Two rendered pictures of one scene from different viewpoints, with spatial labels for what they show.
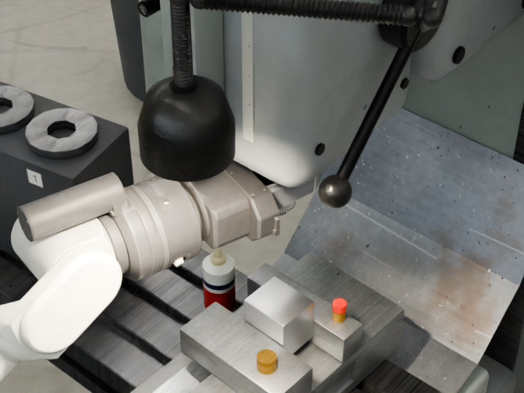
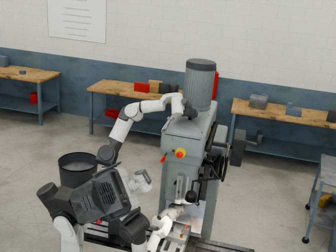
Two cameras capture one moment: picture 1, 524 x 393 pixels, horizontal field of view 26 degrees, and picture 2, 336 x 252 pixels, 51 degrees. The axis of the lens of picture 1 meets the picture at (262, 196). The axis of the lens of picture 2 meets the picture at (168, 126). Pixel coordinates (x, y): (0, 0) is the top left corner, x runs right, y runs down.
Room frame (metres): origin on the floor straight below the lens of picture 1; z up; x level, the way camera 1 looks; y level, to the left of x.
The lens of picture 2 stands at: (-0.85, 1.09, 2.66)
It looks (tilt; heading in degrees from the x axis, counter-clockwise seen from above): 22 degrees down; 331
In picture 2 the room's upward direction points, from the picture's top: 5 degrees clockwise
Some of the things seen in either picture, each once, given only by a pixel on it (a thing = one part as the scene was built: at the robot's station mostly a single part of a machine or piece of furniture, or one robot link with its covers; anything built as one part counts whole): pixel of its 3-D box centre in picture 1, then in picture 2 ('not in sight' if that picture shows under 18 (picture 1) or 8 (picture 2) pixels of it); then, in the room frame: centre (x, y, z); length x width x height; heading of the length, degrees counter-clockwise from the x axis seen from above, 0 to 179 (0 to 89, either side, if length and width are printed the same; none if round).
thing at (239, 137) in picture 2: not in sight; (238, 147); (0.90, -0.46, 1.62); 0.20 x 0.09 x 0.21; 140
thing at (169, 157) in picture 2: not in sight; (187, 146); (0.92, -0.04, 1.68); 0.34 x 0.24 x 0.10; 140
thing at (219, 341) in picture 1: (245, 359); (175, 237); (0.84, 0.02, 1.01); 0.15 x 0.06 x 0.04; 48
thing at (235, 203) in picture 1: (196, 210); (173, 212); (0.84, 0.07, 1.23); 0.13 x 0.12 x 0.10; 32
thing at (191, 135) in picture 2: not in sight; (188, 129); (0.90, -0.02, 1.81); 0.47 x 0.26 x 0.16; 140
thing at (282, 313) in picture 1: (278, 319); (178, 230); (0.88, -0.02, 1.03); 0.06 x 0.05 x 0.06; 48
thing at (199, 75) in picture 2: not in sight; (198, 84); (1.08, -0.17, 2.05); 0.20 x 0.20 x 0.32
